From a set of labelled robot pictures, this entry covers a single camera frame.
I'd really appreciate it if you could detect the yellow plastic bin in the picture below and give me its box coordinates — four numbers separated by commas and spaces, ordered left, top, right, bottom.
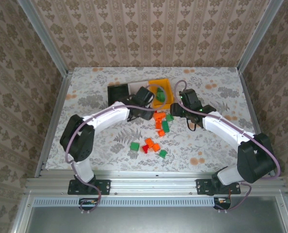
147, 77, 176, 110

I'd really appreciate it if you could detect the white plastic bin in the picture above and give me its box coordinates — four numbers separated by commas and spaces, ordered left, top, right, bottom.
128, 82, 151, 95

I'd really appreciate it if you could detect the black plastic bin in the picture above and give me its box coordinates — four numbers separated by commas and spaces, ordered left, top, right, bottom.
107, 83, 131, 109

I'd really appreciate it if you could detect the floral patterned table cover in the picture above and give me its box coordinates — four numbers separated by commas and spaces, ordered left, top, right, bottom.
46, 67, 261, 173

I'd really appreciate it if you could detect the grey metal sheet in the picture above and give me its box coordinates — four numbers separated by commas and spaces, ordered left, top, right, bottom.
25, 206, 283, 233

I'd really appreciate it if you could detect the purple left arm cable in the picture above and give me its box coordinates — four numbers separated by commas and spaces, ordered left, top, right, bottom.
65, 83, 169, 216

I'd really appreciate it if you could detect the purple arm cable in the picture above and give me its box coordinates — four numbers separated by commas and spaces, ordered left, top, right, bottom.
174, 80, 281, 214
65, 83, 169, 216

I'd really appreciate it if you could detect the aluminium table side rail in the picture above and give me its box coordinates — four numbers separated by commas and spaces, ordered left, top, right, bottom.
238, 71, 277, 177
34, 70, 74, 177

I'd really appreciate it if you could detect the slotted grey cable duct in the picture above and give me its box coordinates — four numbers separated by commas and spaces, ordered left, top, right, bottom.
32, 196, 233, 207

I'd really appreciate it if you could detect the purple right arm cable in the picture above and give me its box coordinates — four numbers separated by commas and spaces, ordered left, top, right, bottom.
174, 80, 281, 214

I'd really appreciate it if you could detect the aluminium frame post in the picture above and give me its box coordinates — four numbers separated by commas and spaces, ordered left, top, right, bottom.
237, 0, 279, 73
16, 0, 69, 76

